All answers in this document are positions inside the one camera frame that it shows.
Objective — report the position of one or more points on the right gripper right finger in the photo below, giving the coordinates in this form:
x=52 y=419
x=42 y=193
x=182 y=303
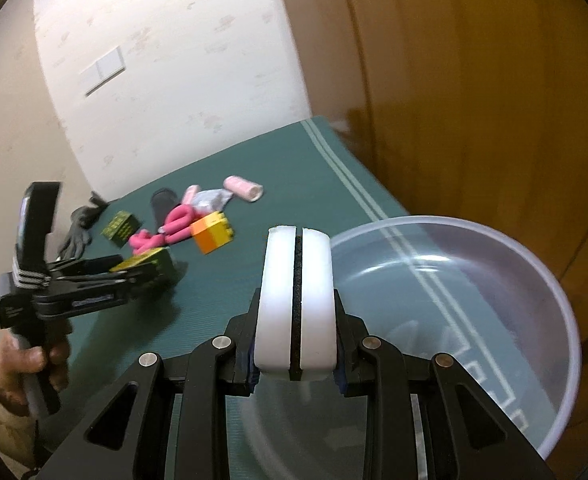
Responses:
x=427 y=417

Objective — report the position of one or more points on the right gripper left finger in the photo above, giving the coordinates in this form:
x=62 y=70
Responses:
x=173 y=406

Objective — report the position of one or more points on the green yellow box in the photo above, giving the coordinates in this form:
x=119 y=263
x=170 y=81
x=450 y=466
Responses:
x=148 y=270

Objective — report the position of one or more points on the pink knotted foam roller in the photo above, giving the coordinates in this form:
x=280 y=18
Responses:
x=177 y=226

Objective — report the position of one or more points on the black dryer nozzle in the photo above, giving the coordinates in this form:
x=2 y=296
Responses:
x=163 y=201

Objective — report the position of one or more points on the orange yellow toy block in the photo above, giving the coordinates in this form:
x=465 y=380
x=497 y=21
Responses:
x=211 y=232

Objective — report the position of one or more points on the white sponge block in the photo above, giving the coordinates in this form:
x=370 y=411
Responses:
x=295 y=336

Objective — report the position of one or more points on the pink hair curler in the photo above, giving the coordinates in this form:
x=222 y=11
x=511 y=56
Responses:
x=244 y=189
x=190 y=194

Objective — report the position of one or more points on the beige sleeve forearm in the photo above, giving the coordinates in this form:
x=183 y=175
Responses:
x=17 y=440

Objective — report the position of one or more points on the person's left hand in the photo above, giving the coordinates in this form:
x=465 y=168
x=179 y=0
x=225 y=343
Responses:
x=15 y=363

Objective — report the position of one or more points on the dark grey glove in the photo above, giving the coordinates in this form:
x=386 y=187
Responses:
x=82 y=220

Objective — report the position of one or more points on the green table mat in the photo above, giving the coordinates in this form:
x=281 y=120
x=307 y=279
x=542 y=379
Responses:
x=310 y=180

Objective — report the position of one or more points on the clear plastic bowl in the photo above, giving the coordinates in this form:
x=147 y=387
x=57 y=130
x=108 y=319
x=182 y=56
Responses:
x=426 y=285

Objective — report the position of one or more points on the wooden wardrobe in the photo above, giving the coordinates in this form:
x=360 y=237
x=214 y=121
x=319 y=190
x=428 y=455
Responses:
x=476 y=109

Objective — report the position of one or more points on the white wall switch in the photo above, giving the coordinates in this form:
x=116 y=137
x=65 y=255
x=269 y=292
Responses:
x=102 y=71

